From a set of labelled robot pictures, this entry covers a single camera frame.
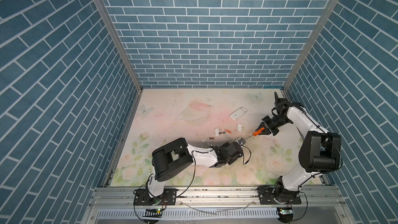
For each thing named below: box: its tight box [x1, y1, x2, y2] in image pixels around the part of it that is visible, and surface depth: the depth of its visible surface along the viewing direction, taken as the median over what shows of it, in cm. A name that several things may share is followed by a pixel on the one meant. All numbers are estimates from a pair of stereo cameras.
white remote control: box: [229, 106, 248, 121], surface depth 107 cm
